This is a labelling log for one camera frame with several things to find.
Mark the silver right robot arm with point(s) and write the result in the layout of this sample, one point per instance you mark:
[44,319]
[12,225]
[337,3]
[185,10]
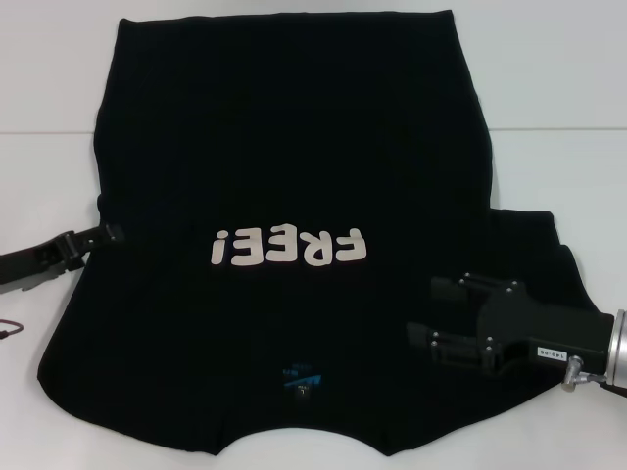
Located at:
[618,352]

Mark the silver metal connector plug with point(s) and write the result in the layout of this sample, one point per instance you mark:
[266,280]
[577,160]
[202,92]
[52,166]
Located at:
[574,374]

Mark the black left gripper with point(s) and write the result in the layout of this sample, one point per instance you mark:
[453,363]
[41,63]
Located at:
[34,267]

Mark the black shirt with FREE print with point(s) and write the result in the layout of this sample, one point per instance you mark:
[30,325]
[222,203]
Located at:
[294,147]

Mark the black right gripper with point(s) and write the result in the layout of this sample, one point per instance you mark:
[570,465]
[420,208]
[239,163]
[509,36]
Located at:
[553,333]

